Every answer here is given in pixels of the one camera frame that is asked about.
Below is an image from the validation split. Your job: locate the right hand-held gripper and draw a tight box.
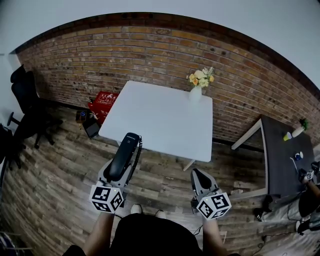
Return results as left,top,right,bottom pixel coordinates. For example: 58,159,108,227
190,168,233,221

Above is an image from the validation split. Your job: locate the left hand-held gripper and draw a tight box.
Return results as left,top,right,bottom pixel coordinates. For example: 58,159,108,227
89,159,134,214

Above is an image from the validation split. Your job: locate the black telephone handset with cord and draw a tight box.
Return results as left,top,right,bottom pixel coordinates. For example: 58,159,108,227
108,132,144,183

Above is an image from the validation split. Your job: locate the person's left forearm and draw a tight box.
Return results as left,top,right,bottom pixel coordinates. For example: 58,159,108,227
83,210,115,256

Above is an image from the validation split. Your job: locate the another person's forearm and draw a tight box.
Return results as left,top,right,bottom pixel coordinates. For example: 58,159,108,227
307,180,320,204

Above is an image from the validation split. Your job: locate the person's right forearm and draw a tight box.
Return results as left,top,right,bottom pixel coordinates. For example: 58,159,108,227
201,216,226,256

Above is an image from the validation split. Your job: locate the black box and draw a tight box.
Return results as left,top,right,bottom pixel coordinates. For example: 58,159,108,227
82,119,101,139

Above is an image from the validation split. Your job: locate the small brown box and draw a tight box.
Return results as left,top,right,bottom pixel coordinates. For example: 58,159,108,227
75,109,89,124

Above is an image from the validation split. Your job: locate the red box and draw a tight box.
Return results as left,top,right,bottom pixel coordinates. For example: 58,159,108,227
87,90,120,126

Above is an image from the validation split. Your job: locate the black device on floor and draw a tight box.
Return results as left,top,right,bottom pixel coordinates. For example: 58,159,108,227
253,194,274,223

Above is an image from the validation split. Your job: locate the white table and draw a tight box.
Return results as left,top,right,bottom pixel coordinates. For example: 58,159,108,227
98,80,214,172

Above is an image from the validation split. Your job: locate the person's black clothing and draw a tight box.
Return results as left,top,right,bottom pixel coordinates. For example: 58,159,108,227
61,214,241,256
298,189,320,218

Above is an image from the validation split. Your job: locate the white vase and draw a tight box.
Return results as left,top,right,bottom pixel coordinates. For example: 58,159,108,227
188,84,203,104

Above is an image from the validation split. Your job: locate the yellow and white flower bouquet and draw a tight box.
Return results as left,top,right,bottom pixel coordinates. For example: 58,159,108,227
186,66,216,89

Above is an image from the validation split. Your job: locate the black office chair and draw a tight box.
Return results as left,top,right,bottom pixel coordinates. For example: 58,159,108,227
6,64,64,150

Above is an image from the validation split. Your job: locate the black bag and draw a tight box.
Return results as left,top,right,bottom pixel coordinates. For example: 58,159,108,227
0,123,27,171

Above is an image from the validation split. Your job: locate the small potted green plant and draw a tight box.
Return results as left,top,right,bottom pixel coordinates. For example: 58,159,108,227
291,117,310,139

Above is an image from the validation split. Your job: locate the dark desk with white frame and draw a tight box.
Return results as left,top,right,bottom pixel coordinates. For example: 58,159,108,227
230,114,316,199

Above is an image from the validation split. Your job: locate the white cable on desk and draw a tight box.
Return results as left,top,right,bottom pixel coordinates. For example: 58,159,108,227
289,156,300,174

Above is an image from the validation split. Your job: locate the black floor cable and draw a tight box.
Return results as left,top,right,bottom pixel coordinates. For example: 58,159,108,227
256,230,302,251

